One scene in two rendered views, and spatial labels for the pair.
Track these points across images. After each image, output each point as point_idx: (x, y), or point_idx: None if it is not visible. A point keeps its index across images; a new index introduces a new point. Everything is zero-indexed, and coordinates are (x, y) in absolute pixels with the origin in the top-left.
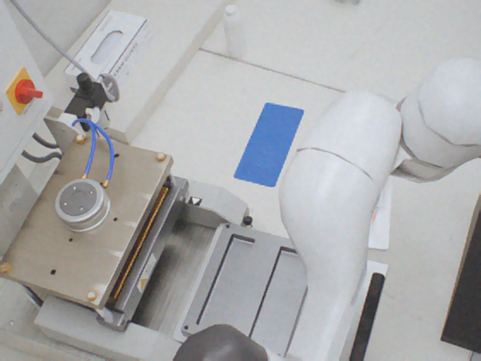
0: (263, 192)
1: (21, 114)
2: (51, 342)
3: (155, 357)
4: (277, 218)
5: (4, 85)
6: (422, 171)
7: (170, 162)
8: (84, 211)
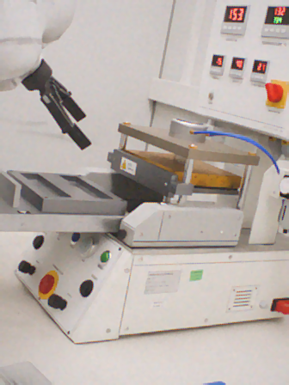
0: (178, 381)
1: (267, 107)
2: None
3: (79, 169)
4: (137, 368)
5: (274, 76)
6: None
7: (185, 151)
8: (176, 118)
